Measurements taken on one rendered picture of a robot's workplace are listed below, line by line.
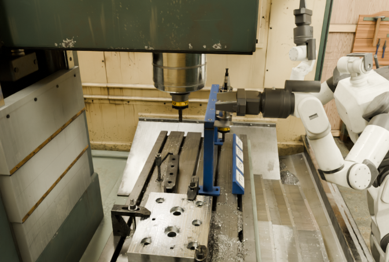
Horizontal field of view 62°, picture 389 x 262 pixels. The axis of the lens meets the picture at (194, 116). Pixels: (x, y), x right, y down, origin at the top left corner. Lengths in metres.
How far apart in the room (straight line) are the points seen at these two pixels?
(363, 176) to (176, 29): 0.68
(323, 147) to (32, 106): 0.85
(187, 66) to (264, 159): 1.18
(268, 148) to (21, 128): 1.40
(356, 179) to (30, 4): 0.99
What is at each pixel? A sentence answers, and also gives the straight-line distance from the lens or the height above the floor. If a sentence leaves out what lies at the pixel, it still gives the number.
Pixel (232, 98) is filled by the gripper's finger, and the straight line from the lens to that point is 1.01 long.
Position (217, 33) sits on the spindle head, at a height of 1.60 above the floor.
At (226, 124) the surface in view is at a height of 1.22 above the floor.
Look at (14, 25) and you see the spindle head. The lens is 0.96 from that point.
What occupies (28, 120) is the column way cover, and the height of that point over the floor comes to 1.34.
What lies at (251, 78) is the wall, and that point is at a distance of 2.00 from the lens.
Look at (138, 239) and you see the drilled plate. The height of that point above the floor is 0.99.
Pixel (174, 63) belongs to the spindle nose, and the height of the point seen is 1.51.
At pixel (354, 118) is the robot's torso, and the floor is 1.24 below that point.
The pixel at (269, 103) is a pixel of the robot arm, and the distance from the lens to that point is 0.93.
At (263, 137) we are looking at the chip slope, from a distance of 2.05.
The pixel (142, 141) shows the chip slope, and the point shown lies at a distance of 2.06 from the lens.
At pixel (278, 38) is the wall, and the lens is 1.96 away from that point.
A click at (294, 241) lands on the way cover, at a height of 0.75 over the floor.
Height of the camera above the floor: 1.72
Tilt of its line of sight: 23 degrees down
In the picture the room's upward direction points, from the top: straight up
